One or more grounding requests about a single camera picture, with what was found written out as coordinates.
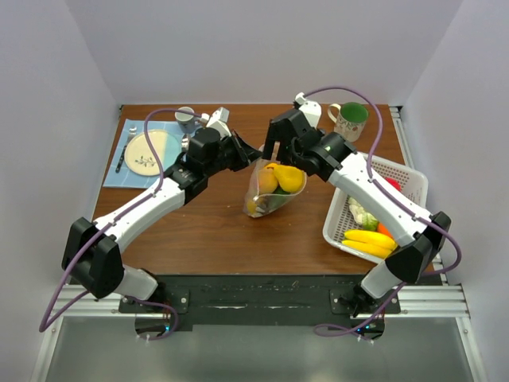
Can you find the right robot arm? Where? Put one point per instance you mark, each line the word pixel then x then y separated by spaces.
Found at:
pixel 418 233

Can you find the peach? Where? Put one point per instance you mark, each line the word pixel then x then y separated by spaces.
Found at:
pixel 267 182

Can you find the red apple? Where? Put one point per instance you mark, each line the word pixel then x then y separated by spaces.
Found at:
pixel 394 183

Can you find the small orange tangerine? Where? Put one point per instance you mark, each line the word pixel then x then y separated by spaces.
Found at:
pixel 383 230

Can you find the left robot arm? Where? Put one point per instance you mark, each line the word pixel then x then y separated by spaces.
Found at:
pixel 93 253

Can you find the small grey cup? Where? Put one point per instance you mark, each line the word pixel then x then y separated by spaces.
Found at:
pixel 187 119

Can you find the green interior floral mug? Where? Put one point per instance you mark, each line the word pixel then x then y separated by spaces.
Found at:
pixel 349 119

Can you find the yellow red mango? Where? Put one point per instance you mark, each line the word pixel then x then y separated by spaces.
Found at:
pixel 254 204

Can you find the yellow banana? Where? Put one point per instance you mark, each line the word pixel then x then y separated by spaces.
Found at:
pixel 372 243

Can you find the cabbage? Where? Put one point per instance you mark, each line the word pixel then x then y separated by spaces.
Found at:
pixel 361 216

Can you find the spoon with black handle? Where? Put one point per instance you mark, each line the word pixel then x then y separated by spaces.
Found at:
pixel 185 142

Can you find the green cucumber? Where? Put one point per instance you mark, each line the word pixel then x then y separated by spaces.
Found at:
pixel 280 192

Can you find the cream and blue plate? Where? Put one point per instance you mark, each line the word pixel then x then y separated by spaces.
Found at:
pixel 140 159

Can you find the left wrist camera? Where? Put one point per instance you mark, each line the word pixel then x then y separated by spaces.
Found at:
pixel 217 121

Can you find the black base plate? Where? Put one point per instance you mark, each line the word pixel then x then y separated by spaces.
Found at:
pixel 275 300

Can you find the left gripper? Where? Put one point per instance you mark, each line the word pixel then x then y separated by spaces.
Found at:
pixel 245 153

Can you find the polka dot zip bag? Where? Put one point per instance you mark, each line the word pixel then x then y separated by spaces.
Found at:
pixel 271 202

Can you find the fork with black handle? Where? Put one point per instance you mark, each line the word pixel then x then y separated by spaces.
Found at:
pixel 131 134

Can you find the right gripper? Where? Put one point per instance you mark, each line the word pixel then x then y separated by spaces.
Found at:
pixel 270 142

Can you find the white plastic basket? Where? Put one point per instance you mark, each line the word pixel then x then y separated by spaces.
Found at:
pixel 414 186

